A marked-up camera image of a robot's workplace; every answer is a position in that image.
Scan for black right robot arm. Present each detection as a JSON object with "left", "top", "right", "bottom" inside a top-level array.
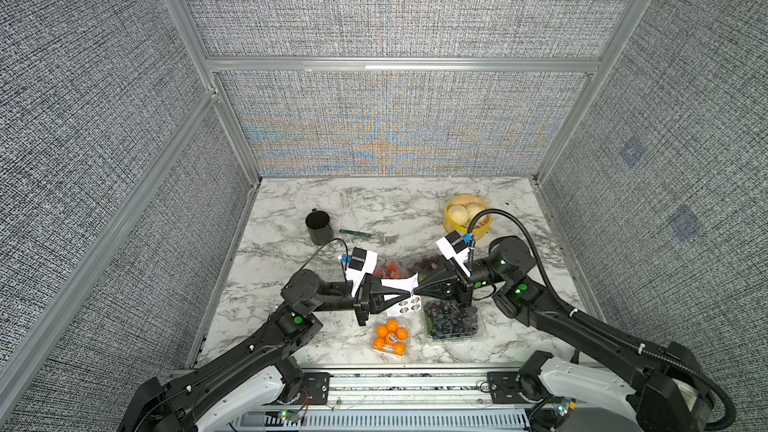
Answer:
[{"left": 414, "top": 233, "right": 736, "bottom": 431}]

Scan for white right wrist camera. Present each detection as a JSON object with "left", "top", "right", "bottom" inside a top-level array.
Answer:
[{"left": 436, "top": 231, "right": 471, "bottom": 277}]

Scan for yellow bamboo steamer basket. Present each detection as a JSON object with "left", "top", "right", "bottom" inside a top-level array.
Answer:
[{"left": 442, "top": 194, "right": 489, "bottom": 233}]

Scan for clear box of blueberries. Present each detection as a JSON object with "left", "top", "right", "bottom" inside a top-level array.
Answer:
[{"left": 422, "top": 300, "right": 484, "bottom": 344}]

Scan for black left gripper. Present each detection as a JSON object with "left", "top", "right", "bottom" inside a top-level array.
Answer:
[{"left": 307, "top": 278, "right": 407, "bottom": 330}]

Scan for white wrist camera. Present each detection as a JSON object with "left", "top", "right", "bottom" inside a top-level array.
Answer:
[
  {"left": 340, "top": 247, "right": 378, "bottom": 295},
  {"left": 436, "top": 231, "right": 471, "bottom": 277}
]

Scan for left steamed bun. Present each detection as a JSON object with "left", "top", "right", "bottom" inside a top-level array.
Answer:
[{"left": 447, "top": 204, "right": 470, "bottom": 227}]

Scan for clear box of oranges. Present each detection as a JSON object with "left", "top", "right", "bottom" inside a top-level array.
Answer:
[{"left": 368, "top": 317, "right": 412, "bottom": 357}]

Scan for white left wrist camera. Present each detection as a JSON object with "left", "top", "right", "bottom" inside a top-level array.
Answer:
[{"left": 340, "top": 247, "right": 378, "bottom": 295}]

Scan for clear box green red grapes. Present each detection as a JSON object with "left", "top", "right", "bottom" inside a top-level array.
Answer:
[{"left": 407, "top": 255, "right": 442, "bottom": 276}]

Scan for thin black left cable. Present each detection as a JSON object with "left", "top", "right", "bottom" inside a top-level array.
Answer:
[{"left": 293, "top": 237, "right": 350, "bottom": 280}]

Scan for black metal cup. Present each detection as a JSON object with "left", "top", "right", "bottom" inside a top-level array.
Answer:
[{"left": 305, "top": 208, "right": 334, "bottom": 247}]

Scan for clear box of strawberries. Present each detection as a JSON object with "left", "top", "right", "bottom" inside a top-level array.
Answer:
[{"left": 374, "top": 260, "right": 404, "bottom": 280}]

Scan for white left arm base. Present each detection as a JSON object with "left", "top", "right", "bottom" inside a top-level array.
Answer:
[{"left": 192, "top": 356, "right": 304, "bottom": 431}]

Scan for black corrugated right cable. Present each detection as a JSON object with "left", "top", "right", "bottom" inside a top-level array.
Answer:
[{"left": 466, "top": 208, "right": 738, "bottom": 432}]

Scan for white fruit sticker sheet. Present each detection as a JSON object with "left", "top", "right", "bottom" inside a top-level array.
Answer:
[{"left": 382, "top": 275, "right": 422, "bottom": 318}]

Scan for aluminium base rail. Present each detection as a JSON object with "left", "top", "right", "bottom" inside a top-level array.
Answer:
[{"left": 215, "top": 365, "right": 613, "bottom": 432}]

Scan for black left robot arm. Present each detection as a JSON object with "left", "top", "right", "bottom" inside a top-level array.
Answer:
[{"left": 118, "top": 269, "right": 414, "bottom": 431}]

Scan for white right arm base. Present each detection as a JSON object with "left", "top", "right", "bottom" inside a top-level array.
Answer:
[{"left": 518, "top": 351, "right": 637, "bottom": 423}]

